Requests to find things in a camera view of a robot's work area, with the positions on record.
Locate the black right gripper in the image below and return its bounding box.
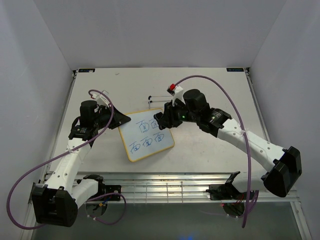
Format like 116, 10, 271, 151
157, 98, 199, 129

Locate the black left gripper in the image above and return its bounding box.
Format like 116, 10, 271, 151
94, 103, 131, 130

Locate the yellow framed small whiteboard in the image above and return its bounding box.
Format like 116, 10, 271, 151
118, 108, 175, 163

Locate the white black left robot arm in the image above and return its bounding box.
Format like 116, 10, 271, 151
31, 100, 131, 227

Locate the left blue corner label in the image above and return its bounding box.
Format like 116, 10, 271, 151
78, 68, 96, 73

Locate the blue corner label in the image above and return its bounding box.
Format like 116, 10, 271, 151
78, 68, 96, 73
226, 67, 244, 72

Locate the right blue corner label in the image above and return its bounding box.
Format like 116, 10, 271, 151
226, 67, 244, 72

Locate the black wire whiteboard stand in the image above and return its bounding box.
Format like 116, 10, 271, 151
147, 95, 172, 109

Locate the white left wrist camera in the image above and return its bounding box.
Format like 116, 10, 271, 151
91, 90, 109, 108

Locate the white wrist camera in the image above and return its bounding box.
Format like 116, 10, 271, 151
91, 90, 109, 108
167, 84, 184, 106

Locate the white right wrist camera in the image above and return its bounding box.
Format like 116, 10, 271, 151
167, 84, 184, 106

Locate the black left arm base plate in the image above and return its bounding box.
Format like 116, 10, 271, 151
102, 185, 122, 202

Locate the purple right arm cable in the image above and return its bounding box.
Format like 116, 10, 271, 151
172, 74, 260, 229

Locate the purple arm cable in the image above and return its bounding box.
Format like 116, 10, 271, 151
172, 74, 260, 229
6, 89, 128, 230

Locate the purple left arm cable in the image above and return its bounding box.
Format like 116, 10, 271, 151
6, 89, 128, 230

